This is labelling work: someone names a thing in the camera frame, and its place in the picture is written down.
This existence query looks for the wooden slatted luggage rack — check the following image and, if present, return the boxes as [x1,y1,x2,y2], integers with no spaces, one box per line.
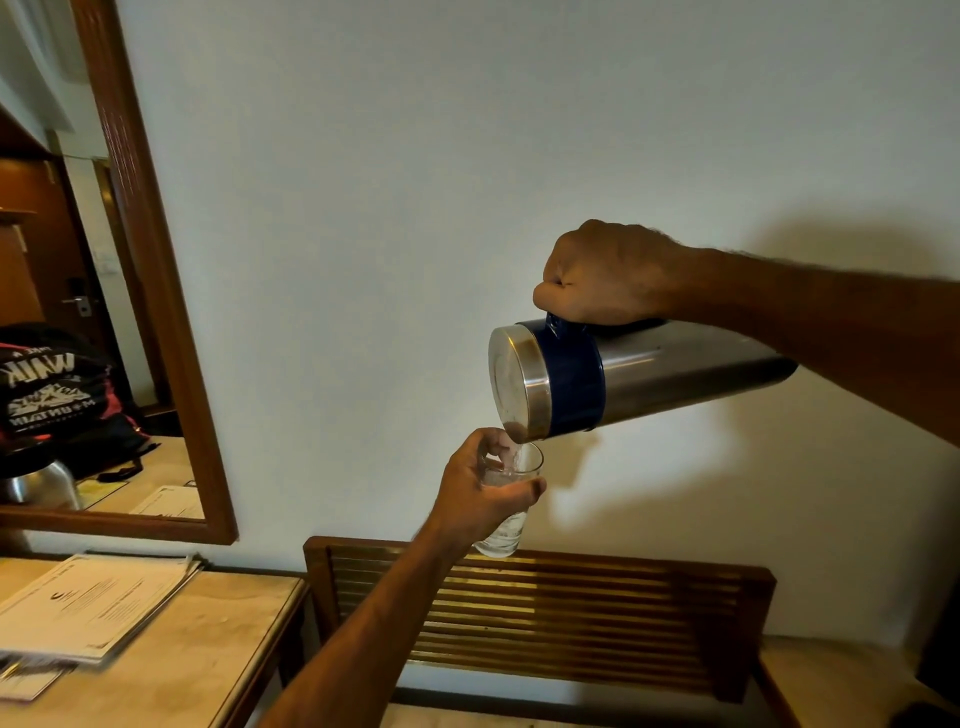
[303,535,960,728]

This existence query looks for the small white printed card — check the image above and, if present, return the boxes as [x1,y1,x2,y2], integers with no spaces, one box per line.
[0,658,70,705]

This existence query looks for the wooden desk with stone top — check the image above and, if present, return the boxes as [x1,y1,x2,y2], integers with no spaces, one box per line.
[0,555,311,728]

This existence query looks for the person's left forearm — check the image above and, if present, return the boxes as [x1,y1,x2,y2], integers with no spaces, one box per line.
[258,525,459,728]

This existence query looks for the steel jug with blue band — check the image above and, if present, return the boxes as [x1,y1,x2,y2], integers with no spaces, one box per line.
[488,313,799,444]

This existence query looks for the wooden framed wall mirror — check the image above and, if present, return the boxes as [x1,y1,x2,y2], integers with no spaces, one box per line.
[0,0,240,547]

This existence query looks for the stack of white printed papers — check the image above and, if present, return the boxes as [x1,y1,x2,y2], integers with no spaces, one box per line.
[0,552,204,668]

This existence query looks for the person's left hand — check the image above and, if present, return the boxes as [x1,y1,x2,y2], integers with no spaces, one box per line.
[417,427,548,561]

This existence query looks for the person's right forearm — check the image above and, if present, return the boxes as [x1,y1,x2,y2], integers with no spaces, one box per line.
[663,246,960,449]

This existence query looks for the clear drinking glass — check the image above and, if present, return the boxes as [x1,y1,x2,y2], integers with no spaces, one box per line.
[473,441,546,560]

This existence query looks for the person's right hand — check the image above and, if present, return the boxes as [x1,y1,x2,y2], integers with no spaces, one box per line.
[532,219,681,327]

